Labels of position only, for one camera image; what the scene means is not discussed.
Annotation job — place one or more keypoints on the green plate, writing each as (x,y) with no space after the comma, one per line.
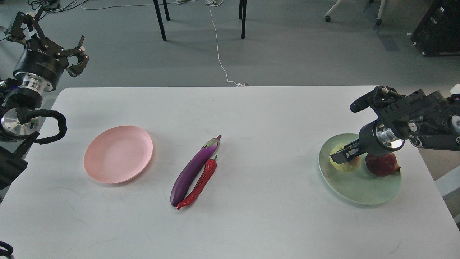
(360,185)

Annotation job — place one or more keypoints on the black equipment case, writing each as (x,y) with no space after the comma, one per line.
(438,33)

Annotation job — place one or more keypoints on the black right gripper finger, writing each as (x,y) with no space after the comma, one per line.
(354,145)
(341,155)

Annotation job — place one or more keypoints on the dark red pomegranate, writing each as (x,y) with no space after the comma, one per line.
(383,165)

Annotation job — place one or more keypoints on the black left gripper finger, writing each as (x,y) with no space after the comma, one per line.
(30,21)
(78,52)

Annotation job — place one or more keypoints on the black table leg left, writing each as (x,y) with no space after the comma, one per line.
(159,16)

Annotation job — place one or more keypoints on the purple eggplant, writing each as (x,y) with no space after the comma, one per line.
(190,171)

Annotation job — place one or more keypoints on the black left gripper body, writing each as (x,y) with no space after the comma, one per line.
(41,61)

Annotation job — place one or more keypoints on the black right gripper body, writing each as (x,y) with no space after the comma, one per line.
(378,140)

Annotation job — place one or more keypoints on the pink plate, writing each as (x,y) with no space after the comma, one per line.
(118,154)

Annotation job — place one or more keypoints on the red chili pepper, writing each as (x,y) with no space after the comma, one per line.
(208,172)

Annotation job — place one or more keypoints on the white office chair base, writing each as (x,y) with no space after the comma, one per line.
(378,21)

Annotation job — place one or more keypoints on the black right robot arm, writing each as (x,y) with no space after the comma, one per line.
(426,121)

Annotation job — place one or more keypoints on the black table leg right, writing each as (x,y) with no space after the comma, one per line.
(242,17)

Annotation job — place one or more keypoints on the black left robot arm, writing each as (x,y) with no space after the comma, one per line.
(23,120)

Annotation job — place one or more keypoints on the black table leg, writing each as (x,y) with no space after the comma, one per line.
(159,16)
(242,17)

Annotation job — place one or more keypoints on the yellow green custard apple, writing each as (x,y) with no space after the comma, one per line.
(347,166)

